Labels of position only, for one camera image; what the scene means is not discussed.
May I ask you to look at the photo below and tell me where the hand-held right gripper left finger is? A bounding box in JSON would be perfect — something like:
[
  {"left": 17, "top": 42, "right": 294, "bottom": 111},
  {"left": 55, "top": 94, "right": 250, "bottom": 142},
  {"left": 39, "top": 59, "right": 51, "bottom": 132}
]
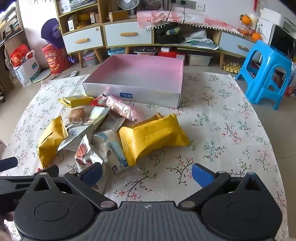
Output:
[{"left": 28, "top": 161, "right": 118, "bottom": 211}]

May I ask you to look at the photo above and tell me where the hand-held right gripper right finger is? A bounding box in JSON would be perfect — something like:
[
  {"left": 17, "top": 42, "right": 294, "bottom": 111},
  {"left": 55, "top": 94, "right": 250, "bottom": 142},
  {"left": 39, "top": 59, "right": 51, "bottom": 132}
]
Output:
[{"left": 178, "top": 163, "right": 269, "bottom": 211}]

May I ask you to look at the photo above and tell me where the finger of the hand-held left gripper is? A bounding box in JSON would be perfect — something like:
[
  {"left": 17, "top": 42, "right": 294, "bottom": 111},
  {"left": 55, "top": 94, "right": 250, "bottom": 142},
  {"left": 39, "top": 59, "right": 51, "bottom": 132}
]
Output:
[
  {"left": 0, "top": 165, "right": 59, "bottom": 210},
  {"left": 0, "top": 157, "right": 18, "bottom": 172}
]

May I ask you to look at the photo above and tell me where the clear blue bread roll packet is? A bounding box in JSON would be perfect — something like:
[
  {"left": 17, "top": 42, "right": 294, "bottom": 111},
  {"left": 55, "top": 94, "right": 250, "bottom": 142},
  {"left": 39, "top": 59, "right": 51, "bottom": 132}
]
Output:
[{"left": 92, "top": 129, "right": 129, "bottom": 175}]

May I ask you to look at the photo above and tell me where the silver white snack packet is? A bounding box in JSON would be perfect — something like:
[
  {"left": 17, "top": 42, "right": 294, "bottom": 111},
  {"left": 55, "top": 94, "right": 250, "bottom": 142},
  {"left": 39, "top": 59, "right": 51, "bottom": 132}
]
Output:
[{"left": 57, "top": 125, "right": 94, "bottom": 151}]

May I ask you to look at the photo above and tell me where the white snack packet with barcode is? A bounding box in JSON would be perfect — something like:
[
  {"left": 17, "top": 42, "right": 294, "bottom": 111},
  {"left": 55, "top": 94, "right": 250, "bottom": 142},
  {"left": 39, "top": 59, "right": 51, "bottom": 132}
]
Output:
[{"left": 98, "top": 113, "right": 126, "bottom": 136}]

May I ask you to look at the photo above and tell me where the clear cracker packet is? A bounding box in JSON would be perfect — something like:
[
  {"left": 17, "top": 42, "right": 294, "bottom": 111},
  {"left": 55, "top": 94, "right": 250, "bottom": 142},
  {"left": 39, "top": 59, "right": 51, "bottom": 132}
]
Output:
[{"left": 63, "top": 107, "right": 86, "bottom": 127}]

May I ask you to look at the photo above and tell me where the pink snack packet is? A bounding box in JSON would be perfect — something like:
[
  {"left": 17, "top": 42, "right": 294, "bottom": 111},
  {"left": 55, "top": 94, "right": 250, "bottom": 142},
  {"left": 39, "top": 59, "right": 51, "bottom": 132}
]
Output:
[{"left": 102, "top": 95, "right": 139, "bottom": 121}]

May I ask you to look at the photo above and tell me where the yellow snack packet blue label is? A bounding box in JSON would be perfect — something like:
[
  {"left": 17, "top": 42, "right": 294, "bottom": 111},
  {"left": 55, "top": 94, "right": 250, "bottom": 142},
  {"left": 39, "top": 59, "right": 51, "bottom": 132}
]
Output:
[{"left": 57, "top": 95, "right": 94, "bottom": 108}]

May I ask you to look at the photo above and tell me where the silver box pink inside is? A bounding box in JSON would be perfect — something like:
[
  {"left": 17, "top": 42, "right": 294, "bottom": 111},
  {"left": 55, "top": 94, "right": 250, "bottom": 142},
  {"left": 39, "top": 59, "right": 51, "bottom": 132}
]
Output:
[{"left": 83, "top": 54, "right": 185, "bottom": 109}]

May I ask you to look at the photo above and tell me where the person's left hand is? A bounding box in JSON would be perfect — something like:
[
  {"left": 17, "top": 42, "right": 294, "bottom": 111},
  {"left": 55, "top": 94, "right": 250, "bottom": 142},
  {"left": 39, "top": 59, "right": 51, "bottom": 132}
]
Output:
[{"left": 0, "top": 212, "right": 14, "bottom": 234}]

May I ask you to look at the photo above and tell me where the white shopping bag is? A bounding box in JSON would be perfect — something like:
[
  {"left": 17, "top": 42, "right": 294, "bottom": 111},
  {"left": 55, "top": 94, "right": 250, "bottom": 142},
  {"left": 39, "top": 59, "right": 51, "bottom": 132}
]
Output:
[{"left": 13, "top": 50, "right": 41, "bottom": 88}]

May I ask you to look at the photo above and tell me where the round white board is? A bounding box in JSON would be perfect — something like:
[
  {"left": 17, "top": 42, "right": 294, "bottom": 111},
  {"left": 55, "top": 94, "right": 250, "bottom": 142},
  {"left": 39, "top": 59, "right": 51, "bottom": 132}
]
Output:
[{"left": 32, "top": 69, "right": 54, "bottom": 83}]

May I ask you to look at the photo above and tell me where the red gift bag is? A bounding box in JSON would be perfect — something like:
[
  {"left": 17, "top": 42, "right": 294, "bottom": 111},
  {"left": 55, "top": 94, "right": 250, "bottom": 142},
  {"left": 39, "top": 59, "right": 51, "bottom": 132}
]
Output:
[{"left": 10, "top": 44, "right": 31, "bottom": 67}]

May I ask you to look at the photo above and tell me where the red cylinder barrel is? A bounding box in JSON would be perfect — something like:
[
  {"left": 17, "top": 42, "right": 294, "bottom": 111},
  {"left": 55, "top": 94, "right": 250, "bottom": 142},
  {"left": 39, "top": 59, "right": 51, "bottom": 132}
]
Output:
[{"left": 42, "top": 44, "right": 70, "bottom": 75}]

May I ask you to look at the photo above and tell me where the yellow egg tray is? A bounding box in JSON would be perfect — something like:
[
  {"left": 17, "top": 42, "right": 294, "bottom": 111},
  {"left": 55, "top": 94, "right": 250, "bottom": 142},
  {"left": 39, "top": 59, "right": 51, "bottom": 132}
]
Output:
[{"left": 223, "top": 61, "right": 242, "bottom": 75}]

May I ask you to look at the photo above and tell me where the clear storage box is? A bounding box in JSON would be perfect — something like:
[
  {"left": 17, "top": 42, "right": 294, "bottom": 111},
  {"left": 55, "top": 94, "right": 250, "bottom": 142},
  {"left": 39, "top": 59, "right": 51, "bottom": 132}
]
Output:
[
  {"left": 83, "top": 50, "right": 100, "bottom": 67},
  {"left": 186, "top": 54, "right": 213, "bottom": 67}
]

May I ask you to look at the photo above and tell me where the wooden desk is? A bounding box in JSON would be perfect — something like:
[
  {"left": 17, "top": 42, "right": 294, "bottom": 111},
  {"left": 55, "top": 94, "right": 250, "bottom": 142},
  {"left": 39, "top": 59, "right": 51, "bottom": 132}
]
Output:
[{"left": 0, "top": 0, "right": 26, "bottom": 95}]

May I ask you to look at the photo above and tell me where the red cardboard box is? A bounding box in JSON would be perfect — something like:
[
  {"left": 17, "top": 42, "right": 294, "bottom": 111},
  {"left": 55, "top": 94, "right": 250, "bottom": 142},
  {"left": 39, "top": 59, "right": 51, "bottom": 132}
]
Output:
[{"left": 158, "top": 49, "right": 186, "bottom": 61}]

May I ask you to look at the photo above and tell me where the blue lid storage box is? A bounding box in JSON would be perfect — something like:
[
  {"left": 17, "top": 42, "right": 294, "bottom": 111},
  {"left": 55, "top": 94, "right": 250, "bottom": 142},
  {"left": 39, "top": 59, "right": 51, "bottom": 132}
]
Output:
[{"left": 107, "top": 47, "right": 130, "bottom": 56}]

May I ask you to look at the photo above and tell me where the black flat device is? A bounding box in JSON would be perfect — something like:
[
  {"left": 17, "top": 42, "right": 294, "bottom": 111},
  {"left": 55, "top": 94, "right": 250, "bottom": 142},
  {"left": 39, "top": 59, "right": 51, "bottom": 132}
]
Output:
[{"left": 134, "top": 46, "right": 159, "bottom": 55}]

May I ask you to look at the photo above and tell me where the pile of folded cloths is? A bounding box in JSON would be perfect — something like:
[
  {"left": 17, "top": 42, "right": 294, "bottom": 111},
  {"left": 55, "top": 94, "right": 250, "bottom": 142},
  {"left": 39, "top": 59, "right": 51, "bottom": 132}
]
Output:
[{"left": 184, "top": 31, "right": 220, "bottom": 51}]

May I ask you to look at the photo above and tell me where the blue plastic stool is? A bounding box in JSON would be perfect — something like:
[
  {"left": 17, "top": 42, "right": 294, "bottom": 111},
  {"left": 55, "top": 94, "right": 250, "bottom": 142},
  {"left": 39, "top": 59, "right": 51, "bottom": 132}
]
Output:
[{"left": 235, "top": 40, "right": 294, "bottom": 111}]

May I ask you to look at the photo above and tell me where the wooden television stand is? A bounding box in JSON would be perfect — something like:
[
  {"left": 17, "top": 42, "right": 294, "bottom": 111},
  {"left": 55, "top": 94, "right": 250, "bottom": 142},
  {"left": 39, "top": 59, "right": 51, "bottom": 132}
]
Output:
[{"left": 154, "top": 22, "right": 258, "bottom": 70}]

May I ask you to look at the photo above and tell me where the black bag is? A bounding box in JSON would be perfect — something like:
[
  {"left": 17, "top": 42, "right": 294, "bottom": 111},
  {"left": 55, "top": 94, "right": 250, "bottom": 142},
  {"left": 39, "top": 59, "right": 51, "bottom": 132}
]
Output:
[{"left": 157, "top": 23, "right": 185, "bottom": 45}]

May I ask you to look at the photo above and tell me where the purple hat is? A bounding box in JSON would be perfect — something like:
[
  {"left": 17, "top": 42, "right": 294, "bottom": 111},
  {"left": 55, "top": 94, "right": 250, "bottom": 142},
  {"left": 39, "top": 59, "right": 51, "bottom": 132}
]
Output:
[{"left": 41, "top": 18, "right": 75, "bottom": 65}]

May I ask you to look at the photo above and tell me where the tall wooden shelf cabinet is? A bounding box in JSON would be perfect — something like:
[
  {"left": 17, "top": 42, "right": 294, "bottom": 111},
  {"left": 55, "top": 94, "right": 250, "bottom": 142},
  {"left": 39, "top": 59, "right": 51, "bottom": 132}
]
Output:
[{"left": 55, "top": 0, "right": 108, "bottom": 69}]

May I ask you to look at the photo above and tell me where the bag of oranges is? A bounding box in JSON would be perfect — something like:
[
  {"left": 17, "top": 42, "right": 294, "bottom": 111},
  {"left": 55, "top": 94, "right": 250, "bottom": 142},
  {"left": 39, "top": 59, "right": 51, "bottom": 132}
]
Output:
[{"left": 238, "top": 24, "right": 253, "bottom": 36}]

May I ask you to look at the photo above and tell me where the black microwave oven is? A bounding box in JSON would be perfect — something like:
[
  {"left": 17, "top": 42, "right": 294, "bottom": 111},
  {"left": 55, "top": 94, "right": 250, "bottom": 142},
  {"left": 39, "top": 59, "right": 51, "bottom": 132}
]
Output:
[{"left": 268, "top": 23, "right": 296, "bottom": 61}]

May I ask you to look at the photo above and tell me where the low wooden cabinet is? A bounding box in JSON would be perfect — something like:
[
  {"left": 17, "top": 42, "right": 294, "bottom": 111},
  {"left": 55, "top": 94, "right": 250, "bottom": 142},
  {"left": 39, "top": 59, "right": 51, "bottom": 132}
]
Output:
[{"left": 102, "top": 9, "right": 156, "bottom": 64}]

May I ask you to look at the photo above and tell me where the yellow round item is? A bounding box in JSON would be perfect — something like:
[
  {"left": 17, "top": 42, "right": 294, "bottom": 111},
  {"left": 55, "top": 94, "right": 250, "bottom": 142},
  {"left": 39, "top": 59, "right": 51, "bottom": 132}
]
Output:
[{"left": 77, "top": 13, "right": 90, "bottom": 24}]

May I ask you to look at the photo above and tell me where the pink cloth with tassels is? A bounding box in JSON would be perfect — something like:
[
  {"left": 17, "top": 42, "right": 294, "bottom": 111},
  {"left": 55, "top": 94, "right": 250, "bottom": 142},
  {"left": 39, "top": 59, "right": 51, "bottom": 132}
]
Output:
[{"left": 136, "top": 9, "right": 245, "bottom": 37}]

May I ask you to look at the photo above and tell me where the brown cardboard box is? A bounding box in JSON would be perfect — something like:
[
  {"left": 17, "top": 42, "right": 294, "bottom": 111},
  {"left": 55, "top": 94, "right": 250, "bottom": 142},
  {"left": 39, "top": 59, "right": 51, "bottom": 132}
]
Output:
[{"left": 109, "top": 11, "right": 129, "bottom": 22}]

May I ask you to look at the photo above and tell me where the white package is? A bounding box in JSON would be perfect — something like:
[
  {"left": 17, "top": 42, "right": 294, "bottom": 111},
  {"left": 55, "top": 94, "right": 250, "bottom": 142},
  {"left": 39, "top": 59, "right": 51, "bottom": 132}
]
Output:
[{"left": 58, "top": 0, "right": 71, "bottom": 14}]

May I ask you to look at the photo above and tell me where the stack of papers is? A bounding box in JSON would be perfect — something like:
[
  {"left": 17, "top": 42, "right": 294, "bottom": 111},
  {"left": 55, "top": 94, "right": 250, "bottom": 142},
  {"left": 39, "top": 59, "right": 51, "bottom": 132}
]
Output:
[{"left": 69, "top": 0, "right": 97, "bottom": 11}]

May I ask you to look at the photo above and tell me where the white desk fan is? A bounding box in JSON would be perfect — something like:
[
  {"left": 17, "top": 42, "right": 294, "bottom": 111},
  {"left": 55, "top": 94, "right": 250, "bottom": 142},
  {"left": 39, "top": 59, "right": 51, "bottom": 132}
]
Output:
[{"left": 117, "top": 0, "right": 141, "bottom": 16}]

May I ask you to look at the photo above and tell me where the framed cat picture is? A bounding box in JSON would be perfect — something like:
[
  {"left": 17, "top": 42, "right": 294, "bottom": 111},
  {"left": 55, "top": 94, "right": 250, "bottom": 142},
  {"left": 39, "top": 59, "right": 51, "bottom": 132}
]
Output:
[{"left": 141, "top": 0, "right": 167, "bottom": 11}]

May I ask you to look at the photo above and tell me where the white drawer wooden handle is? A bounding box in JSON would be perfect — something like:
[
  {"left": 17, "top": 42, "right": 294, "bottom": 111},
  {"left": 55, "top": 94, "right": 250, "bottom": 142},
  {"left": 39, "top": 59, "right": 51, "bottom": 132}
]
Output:
[
  {"left": 62, "top": 26, "right": 104, "bottom": 54},
  {"left": 104, "top": 21, "right": 153, "bottom": 46}
]

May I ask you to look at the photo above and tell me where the grey drawer wooden handle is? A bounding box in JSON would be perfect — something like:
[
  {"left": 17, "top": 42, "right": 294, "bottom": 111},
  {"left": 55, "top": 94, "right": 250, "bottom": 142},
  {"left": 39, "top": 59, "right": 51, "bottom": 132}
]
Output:
[{"left": 218, "top": 31, "right": 257, "bottom": 58}]

